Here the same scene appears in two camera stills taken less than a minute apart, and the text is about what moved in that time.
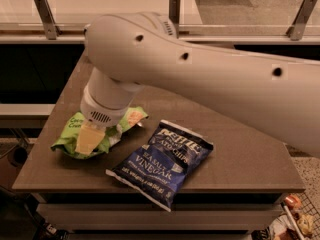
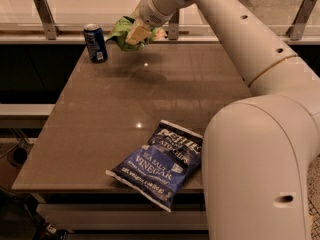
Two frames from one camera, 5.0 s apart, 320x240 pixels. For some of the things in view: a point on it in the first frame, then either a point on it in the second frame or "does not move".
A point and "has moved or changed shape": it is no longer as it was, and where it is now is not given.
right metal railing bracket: [295, 33] does not move
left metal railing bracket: [51, 28] does not move
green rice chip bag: [74, 126] has moved or changed shape
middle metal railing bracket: [175, 12] does not move
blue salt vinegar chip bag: [157, 168] does not move
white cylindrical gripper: [100, 112] -> [149, 15]
